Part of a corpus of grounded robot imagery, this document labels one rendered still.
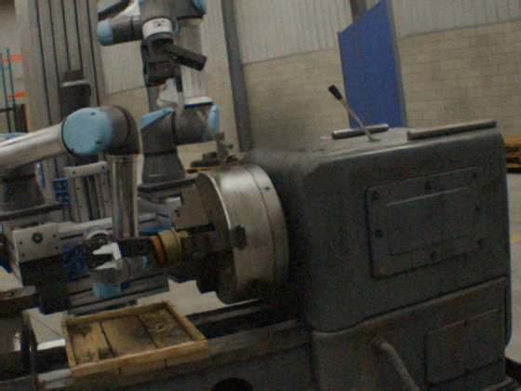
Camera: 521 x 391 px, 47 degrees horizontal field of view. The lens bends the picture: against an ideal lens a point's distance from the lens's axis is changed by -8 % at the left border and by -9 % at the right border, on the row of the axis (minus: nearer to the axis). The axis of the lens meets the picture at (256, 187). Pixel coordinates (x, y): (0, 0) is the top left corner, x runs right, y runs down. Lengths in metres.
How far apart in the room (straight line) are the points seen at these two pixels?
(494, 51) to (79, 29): 10.83
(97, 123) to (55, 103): 0.62
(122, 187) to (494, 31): 11.16
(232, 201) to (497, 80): 11.31
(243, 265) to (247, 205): 0.13
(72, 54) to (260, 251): 1.12
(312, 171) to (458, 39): 11.71
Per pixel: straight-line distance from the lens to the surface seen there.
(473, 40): 12.78
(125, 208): 1.76
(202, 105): 2.07
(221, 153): 1.46
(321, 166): 1.34
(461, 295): 1.60
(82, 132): 1.60
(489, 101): 12.65
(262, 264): 1.39
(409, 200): 1.47
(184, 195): 1.53
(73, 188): 2.12
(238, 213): 1.36
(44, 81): 2.19
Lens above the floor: 1.38
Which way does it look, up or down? 8 degrees down
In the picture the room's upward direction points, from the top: 7 degrees counter-clockwise
